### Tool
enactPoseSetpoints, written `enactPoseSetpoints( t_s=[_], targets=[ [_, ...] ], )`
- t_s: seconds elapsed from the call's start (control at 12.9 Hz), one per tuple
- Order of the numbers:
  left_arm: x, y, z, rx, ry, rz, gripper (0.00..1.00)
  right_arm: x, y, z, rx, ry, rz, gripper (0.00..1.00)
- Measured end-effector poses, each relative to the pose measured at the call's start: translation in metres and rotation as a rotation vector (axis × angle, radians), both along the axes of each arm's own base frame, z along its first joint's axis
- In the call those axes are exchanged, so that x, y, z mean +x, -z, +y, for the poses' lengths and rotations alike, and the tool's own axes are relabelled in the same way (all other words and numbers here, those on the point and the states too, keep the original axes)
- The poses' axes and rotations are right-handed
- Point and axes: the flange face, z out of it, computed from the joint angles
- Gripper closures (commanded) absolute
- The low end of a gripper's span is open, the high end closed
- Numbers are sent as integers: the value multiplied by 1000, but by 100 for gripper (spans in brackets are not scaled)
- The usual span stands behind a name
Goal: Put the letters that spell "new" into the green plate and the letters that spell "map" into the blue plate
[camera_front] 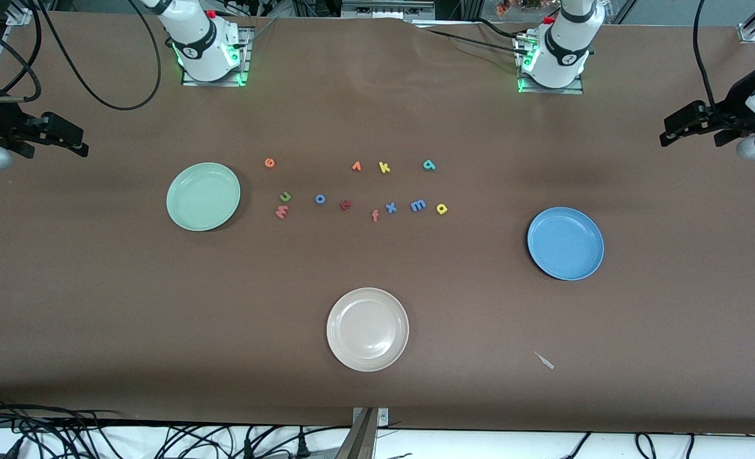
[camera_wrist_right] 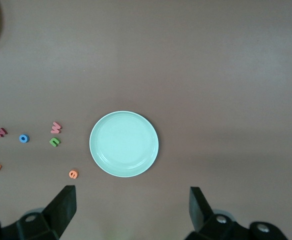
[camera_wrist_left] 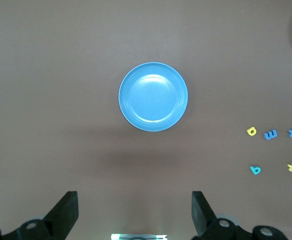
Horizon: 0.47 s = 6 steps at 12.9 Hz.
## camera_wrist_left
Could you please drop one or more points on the blue foam letter m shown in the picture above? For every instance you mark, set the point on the blue foam letter m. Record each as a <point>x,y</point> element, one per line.
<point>270,137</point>

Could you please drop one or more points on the blue plate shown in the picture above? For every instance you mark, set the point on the blue plate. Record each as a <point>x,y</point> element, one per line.
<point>153,96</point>

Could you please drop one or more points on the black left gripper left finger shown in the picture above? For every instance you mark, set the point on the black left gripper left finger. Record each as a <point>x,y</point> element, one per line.
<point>61,220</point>

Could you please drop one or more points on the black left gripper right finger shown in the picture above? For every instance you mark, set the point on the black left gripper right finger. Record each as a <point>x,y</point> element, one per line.
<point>203,220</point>

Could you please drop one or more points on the brown table cover sheet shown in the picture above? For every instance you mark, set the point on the brown table cover sheet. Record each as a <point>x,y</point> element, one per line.
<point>61,100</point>

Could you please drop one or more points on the teal foam letter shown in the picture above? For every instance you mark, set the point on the teal foam letter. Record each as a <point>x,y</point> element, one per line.
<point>252,168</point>

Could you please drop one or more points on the yellow foam letter o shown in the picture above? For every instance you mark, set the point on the yellow foam letter o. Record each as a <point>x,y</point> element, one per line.
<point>248,130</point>

